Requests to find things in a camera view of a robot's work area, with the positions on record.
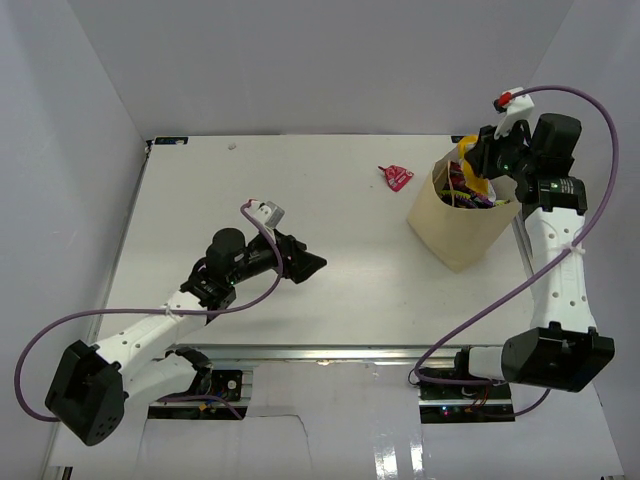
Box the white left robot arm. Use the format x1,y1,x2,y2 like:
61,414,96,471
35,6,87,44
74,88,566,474
45,228,327,446

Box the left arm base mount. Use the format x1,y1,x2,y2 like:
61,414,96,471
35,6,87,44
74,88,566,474
147,369,248,421

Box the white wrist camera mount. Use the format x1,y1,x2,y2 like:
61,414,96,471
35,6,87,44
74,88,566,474
494,87,535,139
241,199,285,239

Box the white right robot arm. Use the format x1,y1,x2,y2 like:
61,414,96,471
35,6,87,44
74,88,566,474
451,113,615,399

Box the purple white snack packet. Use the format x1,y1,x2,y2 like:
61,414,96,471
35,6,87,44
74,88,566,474
445,161,497,200

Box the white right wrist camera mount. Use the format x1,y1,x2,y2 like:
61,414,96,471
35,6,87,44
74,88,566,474
494,87,535,139

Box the dark blue chips bag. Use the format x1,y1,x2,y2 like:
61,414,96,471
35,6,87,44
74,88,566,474
437,184,510,210

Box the red candy packet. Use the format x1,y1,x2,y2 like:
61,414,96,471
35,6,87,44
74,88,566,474
378,165,414,192

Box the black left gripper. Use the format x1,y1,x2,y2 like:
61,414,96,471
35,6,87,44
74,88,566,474
228,225,326,286

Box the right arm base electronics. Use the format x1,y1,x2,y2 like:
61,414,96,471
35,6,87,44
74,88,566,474
408,371,515,425

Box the yellow snack bar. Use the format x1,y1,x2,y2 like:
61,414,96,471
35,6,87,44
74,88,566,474
457,135,490,197

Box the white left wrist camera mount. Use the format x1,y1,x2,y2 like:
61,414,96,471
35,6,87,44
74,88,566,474
241,199,285,239

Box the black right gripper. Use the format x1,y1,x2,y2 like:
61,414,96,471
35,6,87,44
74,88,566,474
464,118,538,182

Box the brown paper bag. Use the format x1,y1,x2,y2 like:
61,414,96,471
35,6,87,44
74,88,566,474
407,148,521,273

